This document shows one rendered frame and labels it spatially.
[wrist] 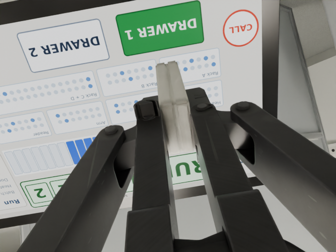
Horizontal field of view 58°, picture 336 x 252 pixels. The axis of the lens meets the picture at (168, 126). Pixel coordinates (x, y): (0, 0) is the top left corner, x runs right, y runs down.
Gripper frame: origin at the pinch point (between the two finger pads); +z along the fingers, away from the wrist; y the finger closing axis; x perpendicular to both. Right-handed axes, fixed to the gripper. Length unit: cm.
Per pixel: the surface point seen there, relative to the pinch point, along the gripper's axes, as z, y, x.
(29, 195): 18.1, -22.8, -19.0
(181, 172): 18.1, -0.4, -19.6
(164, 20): 17.8, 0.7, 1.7
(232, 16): 17.8, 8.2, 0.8
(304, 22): 253, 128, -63
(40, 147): 18.0, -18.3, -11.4
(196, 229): 77, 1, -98
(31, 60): 17.9, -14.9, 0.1
